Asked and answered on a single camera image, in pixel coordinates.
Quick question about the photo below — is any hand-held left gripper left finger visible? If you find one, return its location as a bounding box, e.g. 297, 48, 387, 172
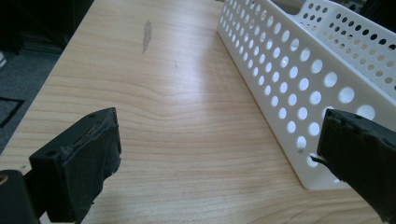
28, 106, 122, 224

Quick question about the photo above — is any white perforated plastic basket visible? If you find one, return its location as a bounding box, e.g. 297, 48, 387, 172
216, 0, 396, 191

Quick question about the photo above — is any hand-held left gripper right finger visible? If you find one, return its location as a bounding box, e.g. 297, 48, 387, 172
311, 108, 396, 224

